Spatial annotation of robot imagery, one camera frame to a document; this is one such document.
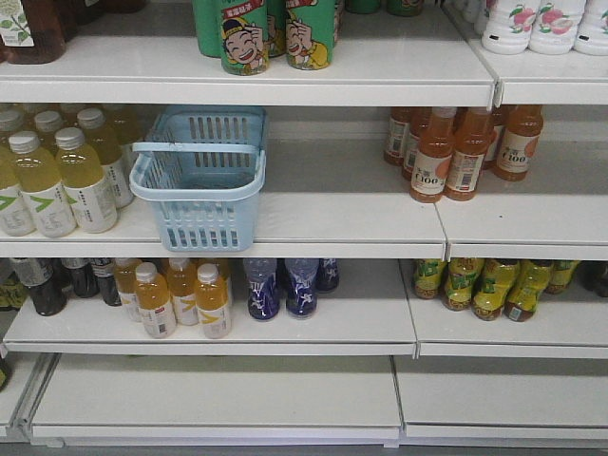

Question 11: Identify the green cartoon drink can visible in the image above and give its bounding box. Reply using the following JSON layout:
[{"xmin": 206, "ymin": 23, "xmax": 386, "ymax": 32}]
[
  {"xmin": 285, "ymin": 0, "xmax": 334, "ymax": 70},
  {"xmin": 218, "ymin": 0, "xmax": 269, "ymax": 76}
]

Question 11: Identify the white peach drink bottle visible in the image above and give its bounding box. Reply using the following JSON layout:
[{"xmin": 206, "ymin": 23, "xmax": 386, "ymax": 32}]
[
  {"xmin": 482, "ymin": 0, "xmax": 540, "ymax": 55},
  {"xmin": 528, "ymin": 0, "xmax": 586, "ymax": 55},
  {"xmin": 574, "ymin": 0, "xmax": 607, "ymax": 56}
]

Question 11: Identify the pale green juice bottle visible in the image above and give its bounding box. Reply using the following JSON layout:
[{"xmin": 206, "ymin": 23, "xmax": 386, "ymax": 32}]
[
  {"xmin": 1, "ymin": 146, "xmax": 35, "ymax": 237},
  {"xmin": 54, "ymin": 127, "xmax": 118, "ymax": 234},
  {"xmin": 9, "ymin": 130, "xmax": 76, "ymax": 238},
  {"xmin": 77, "ymin": 107, "xmax": 134, "ymax": 208}
]

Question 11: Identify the yellow lemon tea bottle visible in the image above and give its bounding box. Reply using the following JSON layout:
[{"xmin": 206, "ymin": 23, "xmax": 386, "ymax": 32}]
[
  {"xmin": 412, "ymin": 258, "xmax": 447, "ymax": 299},
  {"xmin": 504, "ymin": 259, "xmax": 554, "ymax": 322},
  {"xmin": 545, "ymin": 259, "xmax": 580, "ymax": 295},
  {"xmin": 472, "ymin": 258, "xmax": 520, "ymax": 321},
  {"xmin": 444, "ymin": 257, "xmax": 485, "ymax": 311}
]

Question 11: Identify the brown tea bottle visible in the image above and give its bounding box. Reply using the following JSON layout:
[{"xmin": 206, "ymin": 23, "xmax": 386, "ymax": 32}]
[{"xmin": 1, "ymin": 0, "xmax": 66, "ymax": 65}]

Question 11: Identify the light blue plastic basket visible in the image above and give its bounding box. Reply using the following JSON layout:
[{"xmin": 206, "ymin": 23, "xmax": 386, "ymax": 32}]
[{"xmin": 130, "ymin": 104, "xmax": 268, "ymax": 253}]

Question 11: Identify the orange C100 drink bottle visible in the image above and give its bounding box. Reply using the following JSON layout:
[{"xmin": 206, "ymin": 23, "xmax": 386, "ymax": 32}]
[
  {"xmin": 444, "ymin": 107, "xmax": 492, "ymax": 201},
  {"xmin": 492, "ymin": 104, "xmax": 543, "ymax": 181},
  {"xmin": 409, "ymin": 106, "xmax": 457, "ymax": 203}
]

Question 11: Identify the dark tea bottle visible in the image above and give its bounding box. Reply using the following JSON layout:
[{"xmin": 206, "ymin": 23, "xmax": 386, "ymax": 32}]
[
  {"xmin": 61, "ymin": 257, "xmax": 99, "ymax": 298},
  {"xmin": 9, "ymin": 257, "xmax": 67, "ymax": 316},
  {"xmin": 89, "ymin": 257, "xmax": 122, "ymax": 307}
]

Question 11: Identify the white shelf unit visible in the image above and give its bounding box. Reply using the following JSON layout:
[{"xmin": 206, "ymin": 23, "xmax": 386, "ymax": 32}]
[{"xmin": 1, "ymin": 1, "xmax": 607, "ymax": 455}]

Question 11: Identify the orange juice bottle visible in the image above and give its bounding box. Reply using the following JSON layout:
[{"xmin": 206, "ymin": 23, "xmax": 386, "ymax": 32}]
[
  {"xmin": 135, "ymin": 262, "xmax": 177, "ymax": 338},
  {"xmin": 194, "ymin": 263, "xmax": 232, "ymax": 339},
  {"xmin": 166, "ymin": 257, "xmax": 199, "ymax": 326},
  {"xmin": 114, "ymin": 257, "xmax": 142, "ymax": 322}
]

